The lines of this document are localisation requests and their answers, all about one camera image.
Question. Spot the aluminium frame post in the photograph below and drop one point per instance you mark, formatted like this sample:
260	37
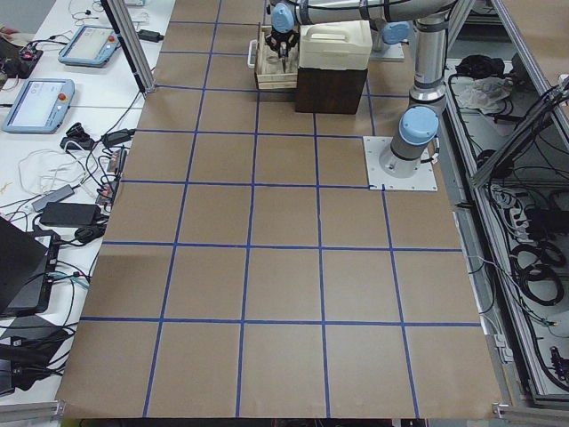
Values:
121	22

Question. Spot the white drawer handle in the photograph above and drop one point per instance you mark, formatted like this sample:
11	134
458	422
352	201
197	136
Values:
252	54

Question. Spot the dark wooden drawer cabinet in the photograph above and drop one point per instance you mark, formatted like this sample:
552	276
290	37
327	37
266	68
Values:
326	91

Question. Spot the blue teach pendant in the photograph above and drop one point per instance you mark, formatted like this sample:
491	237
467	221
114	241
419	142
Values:
40	106
90	46

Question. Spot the white crumpled cloth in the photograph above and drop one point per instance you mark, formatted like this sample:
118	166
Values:
487	94

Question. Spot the lower blue teach pendant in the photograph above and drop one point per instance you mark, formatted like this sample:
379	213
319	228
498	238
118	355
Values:
40	106

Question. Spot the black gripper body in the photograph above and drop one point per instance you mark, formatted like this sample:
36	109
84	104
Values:
282	37

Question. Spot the upper blue teach pendant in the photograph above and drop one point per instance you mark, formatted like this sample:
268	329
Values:
90	46

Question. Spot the light wooden pull-out drawer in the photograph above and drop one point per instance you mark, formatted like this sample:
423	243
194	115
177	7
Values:
268	73

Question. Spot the small black power brick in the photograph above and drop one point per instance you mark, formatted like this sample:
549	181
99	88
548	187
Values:
150	35

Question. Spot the cream plastic tray lid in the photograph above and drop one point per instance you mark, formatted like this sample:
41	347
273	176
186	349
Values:
343	45

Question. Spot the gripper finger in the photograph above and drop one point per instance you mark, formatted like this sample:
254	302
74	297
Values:
291	41
272	41

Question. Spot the black power adapter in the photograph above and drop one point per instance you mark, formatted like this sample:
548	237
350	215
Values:
69	214

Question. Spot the black laptop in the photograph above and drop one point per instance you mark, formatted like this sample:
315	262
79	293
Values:
27	261

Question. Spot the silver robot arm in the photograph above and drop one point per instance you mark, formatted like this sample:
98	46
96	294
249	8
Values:
423	71

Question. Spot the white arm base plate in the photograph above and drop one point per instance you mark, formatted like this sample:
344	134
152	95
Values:
385	171

